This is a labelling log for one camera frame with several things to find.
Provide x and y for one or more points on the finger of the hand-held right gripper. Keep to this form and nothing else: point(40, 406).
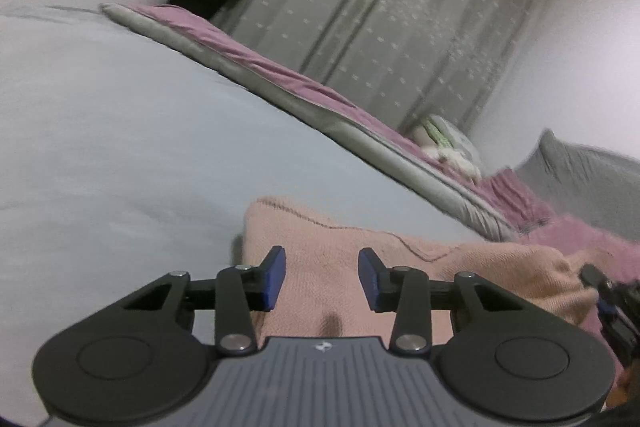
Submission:
point(591, 277)

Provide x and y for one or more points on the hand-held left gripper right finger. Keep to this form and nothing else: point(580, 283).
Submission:
point(367, 279)

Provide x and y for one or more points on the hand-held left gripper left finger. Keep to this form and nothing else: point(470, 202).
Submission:
point(275, 279)

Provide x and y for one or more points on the pink knit sweater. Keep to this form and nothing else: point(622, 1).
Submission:
point(325, 257)

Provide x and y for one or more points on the grey quilted headboard cover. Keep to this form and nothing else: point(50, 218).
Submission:
point(585, 177)

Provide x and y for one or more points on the small mauve pillow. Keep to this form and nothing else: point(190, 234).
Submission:
point(520, 199)

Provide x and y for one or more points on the white plush toy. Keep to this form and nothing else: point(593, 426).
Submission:
point(457, 159)

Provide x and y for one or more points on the green knitted cloth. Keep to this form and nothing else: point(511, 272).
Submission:
point(436, 134)

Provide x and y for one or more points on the white printed cushion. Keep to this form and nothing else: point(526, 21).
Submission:
point(460, 139)

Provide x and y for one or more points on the mauve and grey duvet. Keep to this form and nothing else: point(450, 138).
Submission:
point(300, 92)

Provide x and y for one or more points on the grey blue bed sheet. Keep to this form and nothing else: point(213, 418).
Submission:
point(125, 132)

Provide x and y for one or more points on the grey star curtain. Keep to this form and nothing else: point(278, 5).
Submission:
point(390, 7)

